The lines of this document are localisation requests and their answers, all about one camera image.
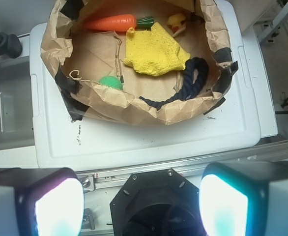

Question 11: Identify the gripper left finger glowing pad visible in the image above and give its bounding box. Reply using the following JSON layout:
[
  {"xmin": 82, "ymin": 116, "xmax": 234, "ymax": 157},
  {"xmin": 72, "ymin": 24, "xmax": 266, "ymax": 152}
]
[{"xmin": 0, "ymin": 168, "xmax": 84, "ymax": 236}]

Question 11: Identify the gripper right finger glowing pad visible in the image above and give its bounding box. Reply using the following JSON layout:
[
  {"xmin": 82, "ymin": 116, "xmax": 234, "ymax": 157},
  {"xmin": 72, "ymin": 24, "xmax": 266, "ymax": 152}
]
[{"xmin": 199, "ymin": 161, "xmax": 288, "ymax": 236}]

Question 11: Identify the black octagonal mount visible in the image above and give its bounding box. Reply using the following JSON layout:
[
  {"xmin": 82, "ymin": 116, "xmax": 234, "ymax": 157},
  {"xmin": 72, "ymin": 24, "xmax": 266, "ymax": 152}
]
[{"xmin": 110, "ymin": 169, "xmax": 207, "ymax": 236}]

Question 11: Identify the green ball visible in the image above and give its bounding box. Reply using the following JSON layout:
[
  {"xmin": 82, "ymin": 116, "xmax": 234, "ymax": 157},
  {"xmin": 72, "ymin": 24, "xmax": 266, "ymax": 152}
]
[{"xmin": 99, "ymin": 76, "xmax": 123, "ymax": 90}]

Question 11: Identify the black knob handle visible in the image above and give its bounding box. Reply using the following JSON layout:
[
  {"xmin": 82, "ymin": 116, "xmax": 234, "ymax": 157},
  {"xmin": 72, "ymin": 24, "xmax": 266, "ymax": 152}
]
[{"xmin": 0, "ymin": 32, "xmax": 23, "ymax": 59}]

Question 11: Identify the white plastic bin lid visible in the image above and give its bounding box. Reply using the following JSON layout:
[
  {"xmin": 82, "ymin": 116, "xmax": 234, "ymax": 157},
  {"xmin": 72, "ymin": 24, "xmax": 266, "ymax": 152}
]
[{"xmin": 29, "ymin": 0, "xmax": 262, "ymax": 169}]

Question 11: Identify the yellow rubber duck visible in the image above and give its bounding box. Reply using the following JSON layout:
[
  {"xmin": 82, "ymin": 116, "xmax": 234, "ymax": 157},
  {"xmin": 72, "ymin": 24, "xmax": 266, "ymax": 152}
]
[{"xmin": 167, "ymin": 13, "xmax": 187, "ymax": 37}]

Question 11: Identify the yellow knitted cloth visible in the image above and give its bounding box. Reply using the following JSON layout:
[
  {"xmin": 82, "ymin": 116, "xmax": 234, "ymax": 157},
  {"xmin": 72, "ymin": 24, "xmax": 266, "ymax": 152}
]
[{"xmin": 123, "ymin": 23, "xmax": 191, "ymax": 77}]

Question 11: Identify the dark blue rope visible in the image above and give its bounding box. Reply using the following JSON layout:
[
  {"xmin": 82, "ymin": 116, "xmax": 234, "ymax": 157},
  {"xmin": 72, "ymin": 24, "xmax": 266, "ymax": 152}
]
[{"xmin": 138, "ymin": 57, "xmax": 210, "ymax": 111}]

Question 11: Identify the orange toy carrot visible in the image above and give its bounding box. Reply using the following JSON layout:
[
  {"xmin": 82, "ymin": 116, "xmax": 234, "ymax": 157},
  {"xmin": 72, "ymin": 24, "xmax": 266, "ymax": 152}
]
[{"xmin": 83, "ymin": 14, "xmax": 154, "ymax": 32}]

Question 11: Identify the metal corner bracket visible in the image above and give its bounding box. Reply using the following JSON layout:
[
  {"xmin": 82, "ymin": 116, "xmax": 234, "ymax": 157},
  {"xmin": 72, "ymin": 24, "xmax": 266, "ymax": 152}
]
[{"xmin": 82, "ymin": 208, "xmax": 95, "ymax": 231}]

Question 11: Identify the grey plastic container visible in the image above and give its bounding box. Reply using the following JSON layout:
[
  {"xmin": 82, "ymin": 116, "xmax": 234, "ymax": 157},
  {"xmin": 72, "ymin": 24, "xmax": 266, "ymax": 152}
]
[{"xmin": 0, "ymin": 53, "xmax": 40, "ymax": 153}]

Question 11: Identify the aluminium extrusion rail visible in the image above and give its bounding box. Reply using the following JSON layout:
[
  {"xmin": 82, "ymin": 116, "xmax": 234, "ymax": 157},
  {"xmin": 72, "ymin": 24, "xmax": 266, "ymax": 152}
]
[{"xmin": 77, "ymin": 140, "xmax": 288, "ymax": 192}]

